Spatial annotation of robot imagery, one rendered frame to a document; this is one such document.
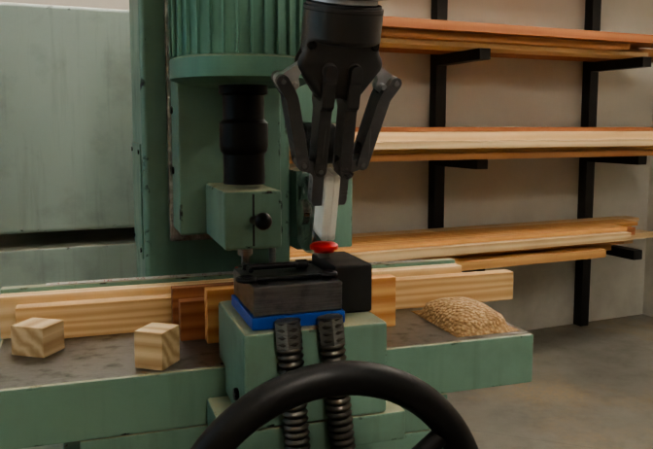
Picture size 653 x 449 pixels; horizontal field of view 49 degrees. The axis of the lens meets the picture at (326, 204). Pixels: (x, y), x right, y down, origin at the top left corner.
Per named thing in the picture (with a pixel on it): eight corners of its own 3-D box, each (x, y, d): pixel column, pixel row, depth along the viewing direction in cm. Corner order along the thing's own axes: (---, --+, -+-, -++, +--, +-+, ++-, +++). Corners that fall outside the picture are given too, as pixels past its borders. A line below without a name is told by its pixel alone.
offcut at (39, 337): (33, 345, 80) (32, 317, 80) (65, 348, 79) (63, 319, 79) (11, 355, 77) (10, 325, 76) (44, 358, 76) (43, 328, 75)
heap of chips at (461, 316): (457, 337, 83) (457, 314, 83) (411, 311, 95) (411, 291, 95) (520, 330, 86) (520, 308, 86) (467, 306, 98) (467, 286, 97)
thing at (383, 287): (207, 344, 81) (206, 290, 80) (205, 339, 83) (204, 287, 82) (395, 326, 88) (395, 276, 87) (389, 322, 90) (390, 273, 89)
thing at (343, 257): (252, 330, 65) (251, 271, 64) (229, 302, 75) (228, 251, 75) (385, 319, 69) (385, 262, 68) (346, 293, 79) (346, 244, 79)
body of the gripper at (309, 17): (372, -2, 71) (362, 90, 74) (290, -7, 68) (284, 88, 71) (401, 6, 64) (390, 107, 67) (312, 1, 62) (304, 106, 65)
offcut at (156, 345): (134, 367, 73) (133, 330, 72) (153, 357, 76) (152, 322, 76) (162, 371, 72) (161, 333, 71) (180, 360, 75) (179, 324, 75)
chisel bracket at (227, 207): (224, 263, 84) (223, 191, 83) (206, 245, 97) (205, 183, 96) (286, 259, 86) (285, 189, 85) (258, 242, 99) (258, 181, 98)
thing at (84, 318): (17, 342, 81) (15, 308, 81) (17, 337, 83) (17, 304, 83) (512, 299, 102) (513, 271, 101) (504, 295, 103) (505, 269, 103)
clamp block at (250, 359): (240, 432, 64) (239, 335, 63) (215, 382, 77) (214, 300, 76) (391, 412, 69) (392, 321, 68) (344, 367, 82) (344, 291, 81)
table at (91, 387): (-40, 506, 57) (-44, 434, 57) (3, 380, 86) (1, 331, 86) (587, 412, 77) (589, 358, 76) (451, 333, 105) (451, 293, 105)
